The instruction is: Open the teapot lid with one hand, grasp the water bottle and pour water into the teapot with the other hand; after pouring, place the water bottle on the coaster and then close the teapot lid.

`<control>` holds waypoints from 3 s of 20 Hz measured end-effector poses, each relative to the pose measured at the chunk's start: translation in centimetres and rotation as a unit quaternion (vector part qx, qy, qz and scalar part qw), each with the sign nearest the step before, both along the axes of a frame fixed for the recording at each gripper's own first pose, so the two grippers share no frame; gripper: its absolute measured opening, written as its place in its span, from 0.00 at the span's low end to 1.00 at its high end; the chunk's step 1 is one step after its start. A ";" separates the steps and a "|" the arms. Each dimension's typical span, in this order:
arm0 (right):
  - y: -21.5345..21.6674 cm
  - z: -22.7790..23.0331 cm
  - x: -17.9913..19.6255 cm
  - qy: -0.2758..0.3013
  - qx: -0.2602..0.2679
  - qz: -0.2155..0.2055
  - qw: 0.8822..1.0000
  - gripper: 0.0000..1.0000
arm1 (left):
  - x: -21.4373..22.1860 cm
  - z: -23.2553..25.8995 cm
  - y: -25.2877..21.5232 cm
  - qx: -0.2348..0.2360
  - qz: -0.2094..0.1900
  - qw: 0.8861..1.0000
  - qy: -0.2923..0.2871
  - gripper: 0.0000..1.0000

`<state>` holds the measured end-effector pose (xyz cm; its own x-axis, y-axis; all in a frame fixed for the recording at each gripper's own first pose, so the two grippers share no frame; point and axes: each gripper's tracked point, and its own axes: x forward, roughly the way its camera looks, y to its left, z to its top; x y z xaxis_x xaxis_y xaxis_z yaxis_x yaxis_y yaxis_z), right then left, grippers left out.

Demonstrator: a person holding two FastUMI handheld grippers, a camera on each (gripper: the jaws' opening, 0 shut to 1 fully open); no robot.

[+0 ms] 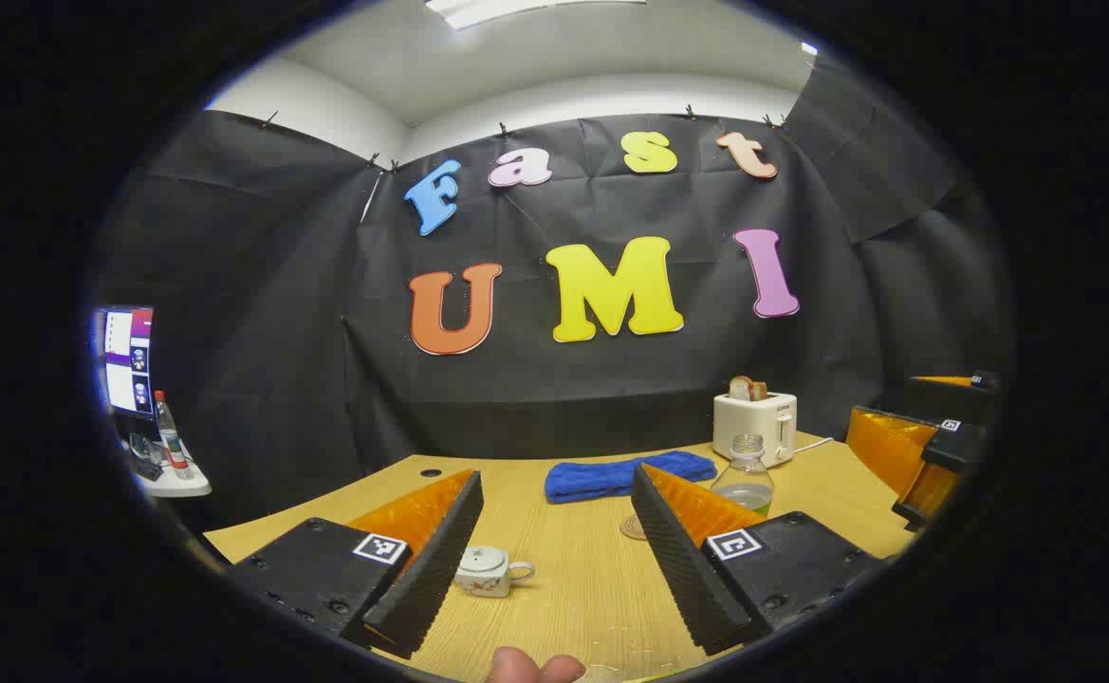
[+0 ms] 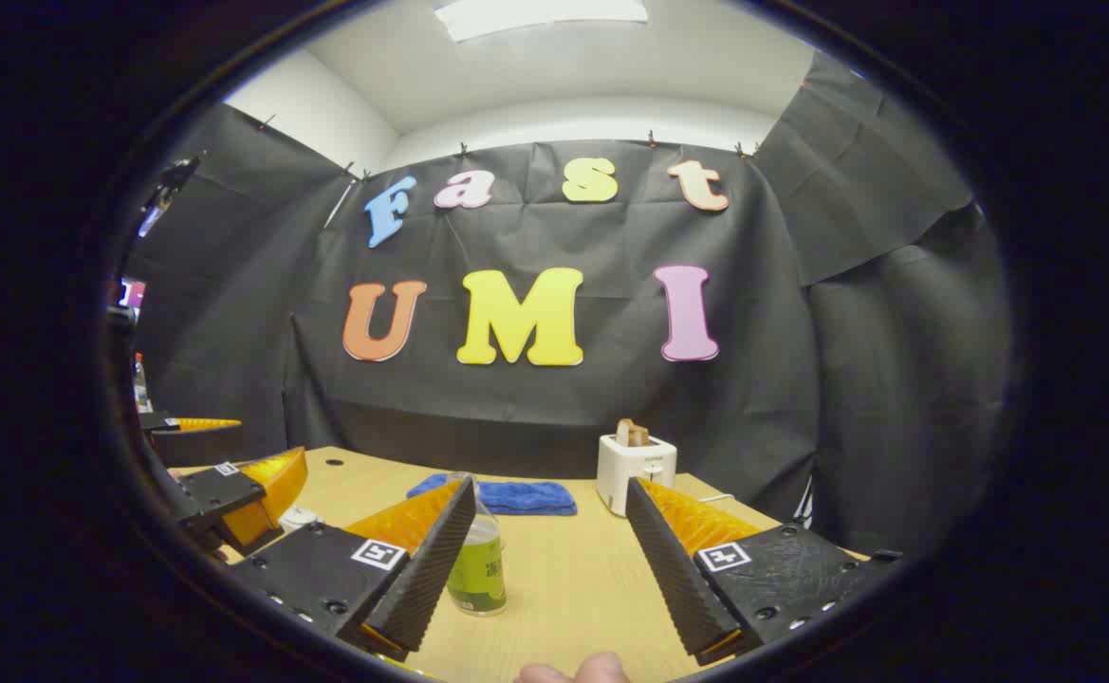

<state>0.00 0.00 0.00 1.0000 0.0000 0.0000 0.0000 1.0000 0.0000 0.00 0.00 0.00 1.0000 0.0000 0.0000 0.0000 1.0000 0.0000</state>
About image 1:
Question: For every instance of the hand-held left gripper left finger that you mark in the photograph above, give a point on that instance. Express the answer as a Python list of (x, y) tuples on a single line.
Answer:
[(435, 579)]

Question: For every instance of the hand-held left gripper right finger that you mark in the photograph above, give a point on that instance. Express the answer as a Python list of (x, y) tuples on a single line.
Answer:
[(682, 569)]

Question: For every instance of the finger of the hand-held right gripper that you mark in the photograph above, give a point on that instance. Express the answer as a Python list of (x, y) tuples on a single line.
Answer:
[(929, 493), (886, 446)]

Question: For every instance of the white teacup lid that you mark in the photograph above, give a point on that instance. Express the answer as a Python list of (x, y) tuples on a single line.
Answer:
[(481, 558)]

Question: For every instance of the white teacup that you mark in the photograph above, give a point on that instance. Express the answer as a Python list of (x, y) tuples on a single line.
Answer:
[(488, 582)]

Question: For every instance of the round brown coaster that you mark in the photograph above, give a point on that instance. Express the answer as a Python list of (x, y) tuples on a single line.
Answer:
[(632, 528)]

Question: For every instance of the green label water bottle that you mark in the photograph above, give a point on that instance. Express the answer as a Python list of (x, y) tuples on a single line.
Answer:
[(747, 474)]

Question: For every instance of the red cap plastic bottle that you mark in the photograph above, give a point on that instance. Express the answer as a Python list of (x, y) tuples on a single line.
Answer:
[(171, 441)]

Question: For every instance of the blue towel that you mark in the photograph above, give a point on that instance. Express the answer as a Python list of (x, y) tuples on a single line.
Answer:
[(601, 479)]

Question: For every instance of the white toaster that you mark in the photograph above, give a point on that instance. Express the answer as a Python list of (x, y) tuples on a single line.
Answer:
[(753, 417)]

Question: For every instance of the white side table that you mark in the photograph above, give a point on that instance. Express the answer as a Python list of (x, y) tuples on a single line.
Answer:
[(179, 486)]

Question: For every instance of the black backdrop cloth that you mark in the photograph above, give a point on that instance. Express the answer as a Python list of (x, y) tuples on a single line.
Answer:
[(279, 332)]

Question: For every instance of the black keyboard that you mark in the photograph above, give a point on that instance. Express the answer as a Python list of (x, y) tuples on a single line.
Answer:
[(148, 469)]

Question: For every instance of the computer monitor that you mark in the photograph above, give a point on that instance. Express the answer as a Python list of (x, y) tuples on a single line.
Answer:
[(127, 360)]

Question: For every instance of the ceiling light panel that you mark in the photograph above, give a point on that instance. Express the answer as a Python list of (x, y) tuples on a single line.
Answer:
[(497, 9)]

